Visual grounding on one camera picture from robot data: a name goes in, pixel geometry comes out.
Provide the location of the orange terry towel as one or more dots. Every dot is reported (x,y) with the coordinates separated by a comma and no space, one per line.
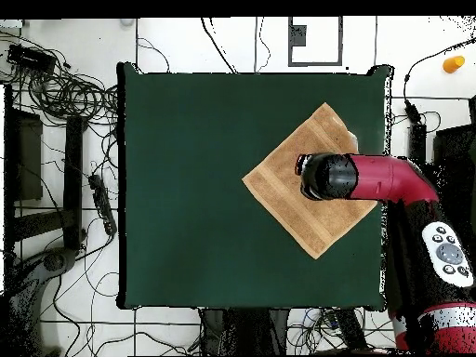
(316,230)

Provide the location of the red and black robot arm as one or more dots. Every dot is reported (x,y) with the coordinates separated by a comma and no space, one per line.
(386,178)

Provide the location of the flat black box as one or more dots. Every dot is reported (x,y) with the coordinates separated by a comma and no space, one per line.
(29,58)

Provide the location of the dark green tablecloth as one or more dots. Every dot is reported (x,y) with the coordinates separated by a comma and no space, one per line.
(186,186)

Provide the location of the orange plastic cup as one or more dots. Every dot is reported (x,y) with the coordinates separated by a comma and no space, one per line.
(453,64)

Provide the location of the long black power strip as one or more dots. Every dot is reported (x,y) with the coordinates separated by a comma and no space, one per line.
(102,204)

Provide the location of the black stand base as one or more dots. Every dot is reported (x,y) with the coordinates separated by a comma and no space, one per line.
(55,260)

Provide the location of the grey rectangular floor frame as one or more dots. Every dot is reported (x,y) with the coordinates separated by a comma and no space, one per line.
(316,64)

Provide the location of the black metal frame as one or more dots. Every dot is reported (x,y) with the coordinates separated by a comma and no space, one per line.
(72,178)
(417,141)

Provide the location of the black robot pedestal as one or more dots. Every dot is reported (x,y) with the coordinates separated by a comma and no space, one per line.
(241,331)

